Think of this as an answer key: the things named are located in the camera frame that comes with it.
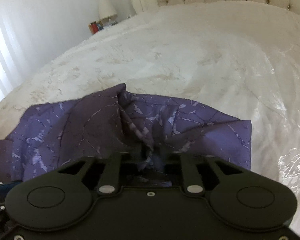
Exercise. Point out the white lamp left side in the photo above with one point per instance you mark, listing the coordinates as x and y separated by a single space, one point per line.
106 10

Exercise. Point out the white satin bedspread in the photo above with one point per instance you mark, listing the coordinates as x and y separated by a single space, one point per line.
240 58

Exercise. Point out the white window curtain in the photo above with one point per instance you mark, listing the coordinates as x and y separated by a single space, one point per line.
14 67

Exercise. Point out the red box on nightstand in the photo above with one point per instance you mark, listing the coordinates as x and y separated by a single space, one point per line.
95 27

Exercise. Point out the purple patterned garment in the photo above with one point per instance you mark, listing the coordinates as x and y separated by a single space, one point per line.
116 121

